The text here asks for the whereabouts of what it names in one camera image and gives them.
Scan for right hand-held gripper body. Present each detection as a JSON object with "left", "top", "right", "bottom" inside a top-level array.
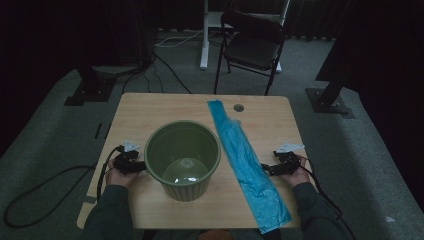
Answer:
[{"left": 275, "top": 143, "right": 306, "bottom": 176}]

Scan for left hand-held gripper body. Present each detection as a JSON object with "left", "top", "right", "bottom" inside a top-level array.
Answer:
[{"left": 114, "top": 139, "right": 140, "bottom": 176}]

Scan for green plastic bin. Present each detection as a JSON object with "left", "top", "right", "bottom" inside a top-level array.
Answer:
[{"left": 143, "top": 119, "right": 222, "bottom": 203}]

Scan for blue plastic bag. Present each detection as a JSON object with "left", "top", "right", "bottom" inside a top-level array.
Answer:
[{"left": 207, "top": 99, "right": 293, "bottom": 235}]

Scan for person's left hand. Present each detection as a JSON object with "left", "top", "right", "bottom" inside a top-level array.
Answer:
[{"left": 105, "top": 158, "right": 140, "bottom": 188}]

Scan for person's right hand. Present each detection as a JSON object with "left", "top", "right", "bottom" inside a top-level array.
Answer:
[{"left": 281, "top": 155, "right": 313, "bottom": 188}]

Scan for black metal stand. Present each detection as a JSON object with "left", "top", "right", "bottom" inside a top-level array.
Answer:
[
  {"left": 305, "top": 66, "right": 356, "bottom": 120},
  {"left": 63, "top": 64, "right": 118, "bottom": 108}
]

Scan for black folding chair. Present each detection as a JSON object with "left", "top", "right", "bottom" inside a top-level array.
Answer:
[{"left": 213, "top": 10, "right": 288, "bottom": 97}]

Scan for dark curtain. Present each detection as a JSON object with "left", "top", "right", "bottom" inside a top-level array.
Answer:
[
  {"left": 314, "top": 0, "right": 424, "bottom": 211},
  {"left": 0, "top": 0, "right": 154, "bottom": 158}
]

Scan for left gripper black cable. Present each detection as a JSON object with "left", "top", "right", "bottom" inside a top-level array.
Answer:
[{"left": 2, "top": 145, "right": 125, "bottom": 230}]

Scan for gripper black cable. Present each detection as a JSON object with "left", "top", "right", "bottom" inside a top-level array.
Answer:
[
  {"left": 2, "top": 145, "right": 125, "bottom": 230},
  {"left": 299, "top": 156, "right": 358, "bottom": 240}
]

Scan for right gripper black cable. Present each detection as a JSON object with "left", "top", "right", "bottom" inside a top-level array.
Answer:
[{"left": 299, "top": 156, "right": 358, "bottom": 240}]

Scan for black floor cable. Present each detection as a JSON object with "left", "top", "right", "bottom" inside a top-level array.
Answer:
[
  {"left": 121, "top": 56, "right": 165, "bottom": 95},
  {"left": 152, "top": 49, "right": 193, "bottom": 95}
]

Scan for white floor cable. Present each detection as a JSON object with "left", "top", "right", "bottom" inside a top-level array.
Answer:
[{"left": 154, "top": 29, "right": 204, "bottom": 48}]

